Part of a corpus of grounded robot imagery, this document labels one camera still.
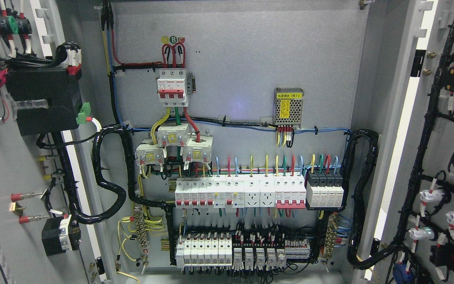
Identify grey cabinet door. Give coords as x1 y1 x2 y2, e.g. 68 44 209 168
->
345 0 454 284
0 0 109 284

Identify white current transformers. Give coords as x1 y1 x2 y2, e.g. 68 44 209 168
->
135 122 213 166

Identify white socket breaker row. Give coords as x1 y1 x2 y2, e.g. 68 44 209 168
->
175 174 306 212

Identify metal mesh power supply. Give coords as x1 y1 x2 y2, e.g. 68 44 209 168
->
273 88 304 127

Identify red main circuit breaker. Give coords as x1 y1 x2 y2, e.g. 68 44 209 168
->
157 68 190 108

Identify white lower breaker row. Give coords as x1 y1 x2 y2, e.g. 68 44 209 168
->
175 232 233 269

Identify black white surge protector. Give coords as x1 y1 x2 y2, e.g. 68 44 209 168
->
306 171 344 212

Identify lower relay terminal row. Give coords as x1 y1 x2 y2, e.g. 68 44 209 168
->
231 227 311 274

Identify brass ground terminal bar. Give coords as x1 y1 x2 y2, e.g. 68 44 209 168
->
322 213 338 260

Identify black wrapped cable loom left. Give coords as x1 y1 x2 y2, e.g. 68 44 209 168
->
60 125 176 265

